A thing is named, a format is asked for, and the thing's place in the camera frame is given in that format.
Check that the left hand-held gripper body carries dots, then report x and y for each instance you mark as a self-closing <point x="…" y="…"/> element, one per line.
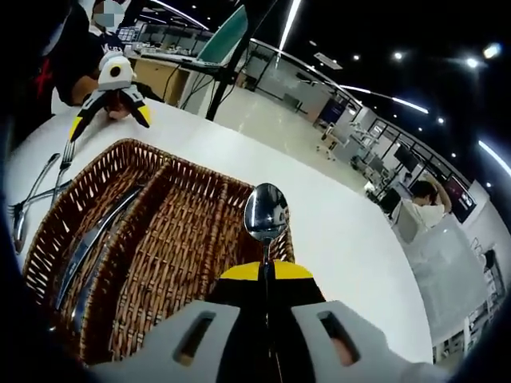
<point x="117" y="80"/>

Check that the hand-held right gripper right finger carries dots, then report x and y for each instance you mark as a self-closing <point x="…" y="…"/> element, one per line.
<point x="295" y="291"/>

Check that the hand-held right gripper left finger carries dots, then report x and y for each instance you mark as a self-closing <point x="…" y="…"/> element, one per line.
<point x="239" y="295"/>

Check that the steel spoon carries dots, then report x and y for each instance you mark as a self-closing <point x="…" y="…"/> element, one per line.
<point x="20" y="235"/>
<point x="265" y="215"/>

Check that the brown wicker storage tray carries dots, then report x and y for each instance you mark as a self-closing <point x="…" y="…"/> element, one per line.
<point x="179" y="223"/>

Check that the steel knife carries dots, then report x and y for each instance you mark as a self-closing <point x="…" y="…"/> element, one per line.
<point x="81" y="303"/>
<point x="97" y="231"/>

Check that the person's left hand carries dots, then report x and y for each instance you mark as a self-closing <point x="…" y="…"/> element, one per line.
<point x="120" y="109"/>

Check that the wooden desk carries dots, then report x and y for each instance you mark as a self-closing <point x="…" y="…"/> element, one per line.
<point x="159" y="80"/>

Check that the person's black shirt torso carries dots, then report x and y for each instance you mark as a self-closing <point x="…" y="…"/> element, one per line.
<point x="64" y="60"/>

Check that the black stand pole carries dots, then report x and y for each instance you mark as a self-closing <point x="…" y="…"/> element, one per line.
<point x="217" y="99"/>

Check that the open laptop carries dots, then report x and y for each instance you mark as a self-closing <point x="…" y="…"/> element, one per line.
<point x="223" y="36"/>

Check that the dark red wall screen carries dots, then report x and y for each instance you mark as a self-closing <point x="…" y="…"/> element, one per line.
<point x="461" y="199"/>

